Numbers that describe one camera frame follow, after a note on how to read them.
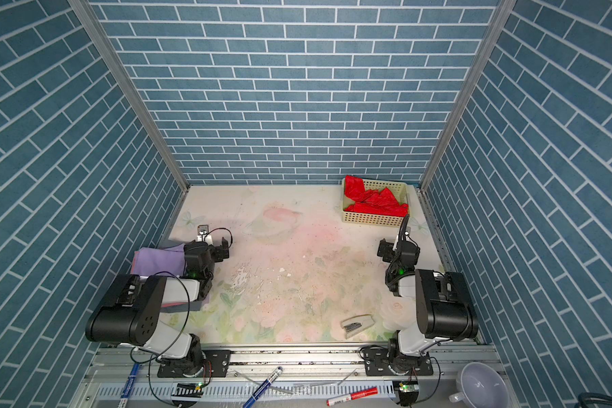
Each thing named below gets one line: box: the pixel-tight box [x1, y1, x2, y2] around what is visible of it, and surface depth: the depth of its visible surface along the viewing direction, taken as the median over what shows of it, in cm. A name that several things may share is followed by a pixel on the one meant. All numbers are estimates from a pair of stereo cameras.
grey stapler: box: [340, 313, 375, 340], surface depth 82 cm
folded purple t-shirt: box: [130, 243, 186, 276], surface depth 85 cm
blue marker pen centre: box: [242, 366, 284, 408], surface depth 70 cm
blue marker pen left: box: [117, 362, 141, 408], surface depth 71 cm
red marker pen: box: [326, 387, 379, 407], surface depth 69 cm
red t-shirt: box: [344, 175, 409, 217], surface depth 110 cm
